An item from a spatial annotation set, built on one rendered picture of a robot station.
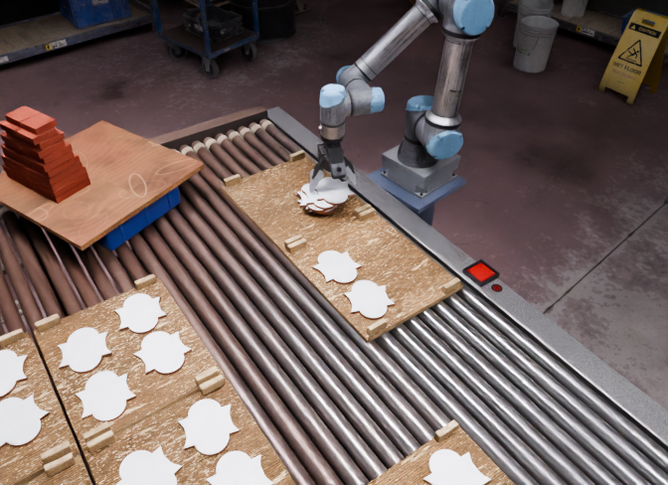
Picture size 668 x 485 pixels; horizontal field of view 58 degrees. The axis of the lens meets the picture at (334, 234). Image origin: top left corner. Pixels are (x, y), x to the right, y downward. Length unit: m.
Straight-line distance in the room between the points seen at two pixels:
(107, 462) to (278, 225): 0.87
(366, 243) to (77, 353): 0.86
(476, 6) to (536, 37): 3.38
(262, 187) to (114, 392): 0.88
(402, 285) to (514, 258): 1.66
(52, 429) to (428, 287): 1.02
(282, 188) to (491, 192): 1.94
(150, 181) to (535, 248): 2.16
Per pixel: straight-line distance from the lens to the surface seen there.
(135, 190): 1.98
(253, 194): 2.07
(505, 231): 3.50
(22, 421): 1.59
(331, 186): 1.98
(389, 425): 1.48
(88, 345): 1.68
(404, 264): 1.80
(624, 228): 3.77
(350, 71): 1.94
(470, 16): 1.80
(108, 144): 2.24
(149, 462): 1.44
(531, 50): 5.23
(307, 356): 1.58
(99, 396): 1.57
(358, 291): 1.70
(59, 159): 1.96
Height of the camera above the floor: 2.17
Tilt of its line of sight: 41 degrees down
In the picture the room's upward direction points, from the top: 1 degrees clockwise
